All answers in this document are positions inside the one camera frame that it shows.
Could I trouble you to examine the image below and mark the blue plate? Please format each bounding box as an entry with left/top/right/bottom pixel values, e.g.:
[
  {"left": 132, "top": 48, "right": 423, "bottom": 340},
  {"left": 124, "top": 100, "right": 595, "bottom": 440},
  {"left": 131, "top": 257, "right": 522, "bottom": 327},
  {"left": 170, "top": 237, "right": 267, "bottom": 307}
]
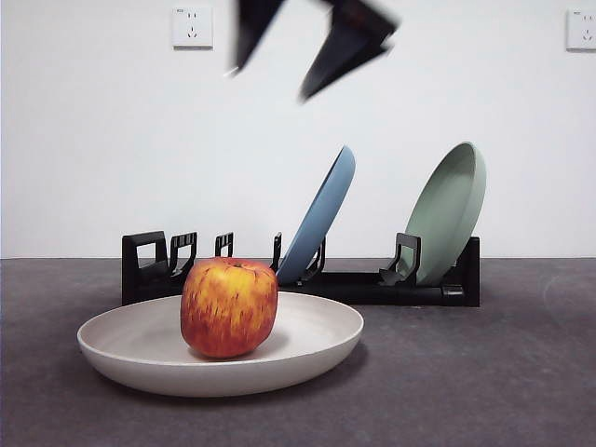
[{"left": 275, "top": 144, "right": 358, "bottom": 286}]

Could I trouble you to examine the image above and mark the cream yellow plate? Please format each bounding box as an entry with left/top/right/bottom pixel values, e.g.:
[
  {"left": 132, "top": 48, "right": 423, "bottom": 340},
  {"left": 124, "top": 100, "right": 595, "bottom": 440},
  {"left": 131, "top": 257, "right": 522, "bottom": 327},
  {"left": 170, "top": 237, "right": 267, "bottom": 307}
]
[{"left": 76, "top": 291, "right": 365, "bottom": 399}]

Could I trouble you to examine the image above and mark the white wall socket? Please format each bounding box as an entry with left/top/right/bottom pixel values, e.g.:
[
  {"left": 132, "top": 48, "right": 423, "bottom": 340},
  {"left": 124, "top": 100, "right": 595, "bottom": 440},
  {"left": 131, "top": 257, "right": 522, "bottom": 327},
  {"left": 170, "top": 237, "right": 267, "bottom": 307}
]
[
  {"left": 565, "top": 9, "right": 596, "bottom": 52},
  {"left": 171, "top": 7, "right": 214, "bottom": 51}
]

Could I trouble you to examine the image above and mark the red yellow apple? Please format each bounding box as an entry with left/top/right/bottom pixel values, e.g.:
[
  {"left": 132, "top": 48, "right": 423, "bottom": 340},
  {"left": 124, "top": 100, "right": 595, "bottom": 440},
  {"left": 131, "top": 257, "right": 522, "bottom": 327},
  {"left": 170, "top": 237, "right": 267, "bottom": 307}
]
[{"left": 180, "top": 256, "right": 279, "bottom": 359}]

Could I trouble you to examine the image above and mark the black plate rack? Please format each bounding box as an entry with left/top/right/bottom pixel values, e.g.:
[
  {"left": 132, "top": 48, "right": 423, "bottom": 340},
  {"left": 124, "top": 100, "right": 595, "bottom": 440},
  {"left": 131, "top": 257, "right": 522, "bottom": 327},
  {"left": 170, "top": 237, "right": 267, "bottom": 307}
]
[{"left": 121, "top": 231, "right": 481, "bottom": 308}]

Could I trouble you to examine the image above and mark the green plate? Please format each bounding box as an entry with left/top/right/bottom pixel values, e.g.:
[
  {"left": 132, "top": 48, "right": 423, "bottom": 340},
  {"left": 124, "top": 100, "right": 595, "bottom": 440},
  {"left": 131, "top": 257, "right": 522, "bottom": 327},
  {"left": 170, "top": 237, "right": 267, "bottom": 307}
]
[{"left": 402, "top": 142, "right": 488, "bottom": 286}]

